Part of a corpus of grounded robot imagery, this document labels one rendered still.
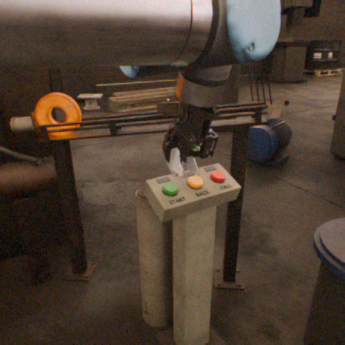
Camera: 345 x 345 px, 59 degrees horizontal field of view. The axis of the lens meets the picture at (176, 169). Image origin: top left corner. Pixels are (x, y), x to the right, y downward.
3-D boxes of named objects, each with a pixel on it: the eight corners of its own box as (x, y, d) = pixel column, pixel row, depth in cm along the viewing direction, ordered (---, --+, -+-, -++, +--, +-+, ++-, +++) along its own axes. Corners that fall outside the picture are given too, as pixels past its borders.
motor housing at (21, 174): (21, 272, 134) (-7, 160, 113) (72, 256, 144) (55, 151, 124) (25, 292, 124) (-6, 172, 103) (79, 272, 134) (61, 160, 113)
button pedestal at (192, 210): (149, 340, 104) (140, 176, 80) (205, 311, 115) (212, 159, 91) (172, 382, 91) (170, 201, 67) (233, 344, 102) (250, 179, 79)
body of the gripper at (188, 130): (182, 165, 61) (195, 114, 53) (163, 142, 66) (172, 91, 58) (212, 159, 64) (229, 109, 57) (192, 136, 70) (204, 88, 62)
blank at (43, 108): (59, 142, 114) (55, 145, 110) (29, 108, 109) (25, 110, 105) (91, 119, 110) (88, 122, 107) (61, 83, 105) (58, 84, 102)
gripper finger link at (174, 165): (174, 191, 68) (181, 160, 62) (162, 175, 72) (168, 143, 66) (185, 188, 70) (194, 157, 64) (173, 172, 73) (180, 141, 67)
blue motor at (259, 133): (236, 162, 257) (239, 123, 244) (264, 146, 298) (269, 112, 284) (271, 172, 239) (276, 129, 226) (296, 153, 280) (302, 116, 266)
